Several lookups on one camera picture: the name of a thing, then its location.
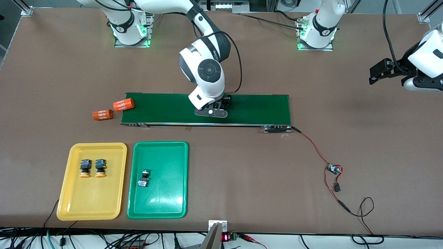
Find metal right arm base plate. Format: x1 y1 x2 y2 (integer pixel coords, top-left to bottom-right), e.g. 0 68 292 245
114 10 155 48

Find aluminium frame extrusion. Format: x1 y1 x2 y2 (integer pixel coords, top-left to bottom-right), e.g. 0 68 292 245
14 0 34 16
417 0 443 24

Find green belt mini conveyor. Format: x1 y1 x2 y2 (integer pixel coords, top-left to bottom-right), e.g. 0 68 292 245
120 92 293 134

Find green plastic tray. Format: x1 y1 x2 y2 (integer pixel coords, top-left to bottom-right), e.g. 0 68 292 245
127 141 189 219

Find small silver metal bracket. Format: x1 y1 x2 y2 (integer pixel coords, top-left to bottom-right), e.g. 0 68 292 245
208 220 228 233

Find green-capped black push button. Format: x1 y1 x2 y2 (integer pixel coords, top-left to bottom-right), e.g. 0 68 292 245
137 169 152 188

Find red clip lead wires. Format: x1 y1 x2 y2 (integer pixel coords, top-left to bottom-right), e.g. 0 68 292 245
239 233 268 249

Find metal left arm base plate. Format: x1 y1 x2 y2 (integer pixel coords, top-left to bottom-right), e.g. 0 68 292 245
296 16 334 52

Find red and black wire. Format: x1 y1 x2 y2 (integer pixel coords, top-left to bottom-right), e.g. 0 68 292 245
292 127 351 212

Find orange power strip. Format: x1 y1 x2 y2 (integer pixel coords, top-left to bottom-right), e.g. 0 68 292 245
119 240 146 249

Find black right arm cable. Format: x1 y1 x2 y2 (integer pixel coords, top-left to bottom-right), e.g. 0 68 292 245
192 14 243 94

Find grey metal mount bar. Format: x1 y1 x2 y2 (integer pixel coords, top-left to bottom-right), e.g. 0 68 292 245
199 222 224 249

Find thin black looped cable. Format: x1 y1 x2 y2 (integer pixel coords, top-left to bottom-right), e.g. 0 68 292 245
348 196 385 245

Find grey controller box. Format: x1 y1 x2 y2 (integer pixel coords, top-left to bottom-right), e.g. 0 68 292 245
198 0 250 13

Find yellow plastic tray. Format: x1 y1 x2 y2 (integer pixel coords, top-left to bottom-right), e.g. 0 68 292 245
56 142 128 221

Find orange 4680 battery cylinder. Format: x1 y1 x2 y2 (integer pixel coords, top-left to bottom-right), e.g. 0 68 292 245
113 98 135 111
92 109 114 121

